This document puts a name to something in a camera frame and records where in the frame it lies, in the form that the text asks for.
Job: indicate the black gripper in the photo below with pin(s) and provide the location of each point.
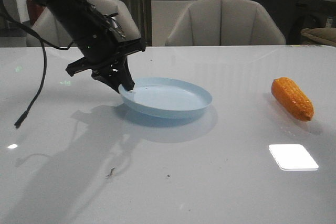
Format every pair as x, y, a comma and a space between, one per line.
103, 48

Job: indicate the light blue round plate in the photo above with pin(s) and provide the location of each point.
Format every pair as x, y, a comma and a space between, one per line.
166, 98

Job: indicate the orange toy corn cob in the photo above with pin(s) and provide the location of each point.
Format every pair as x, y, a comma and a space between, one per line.
292, 98

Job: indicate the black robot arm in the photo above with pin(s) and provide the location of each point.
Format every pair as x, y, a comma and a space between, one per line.
59, 8

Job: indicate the beige chair on left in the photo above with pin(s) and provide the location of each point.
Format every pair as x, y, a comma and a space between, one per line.
48, 28

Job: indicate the beige chair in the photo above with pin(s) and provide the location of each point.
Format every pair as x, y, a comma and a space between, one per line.
225, 23
48, 28

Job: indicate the red bin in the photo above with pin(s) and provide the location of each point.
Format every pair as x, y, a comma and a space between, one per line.
34, 11

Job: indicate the beige chair on right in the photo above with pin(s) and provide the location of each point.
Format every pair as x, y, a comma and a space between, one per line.
225, 23

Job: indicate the tan cushion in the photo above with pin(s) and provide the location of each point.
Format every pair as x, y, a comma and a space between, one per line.
318, 36

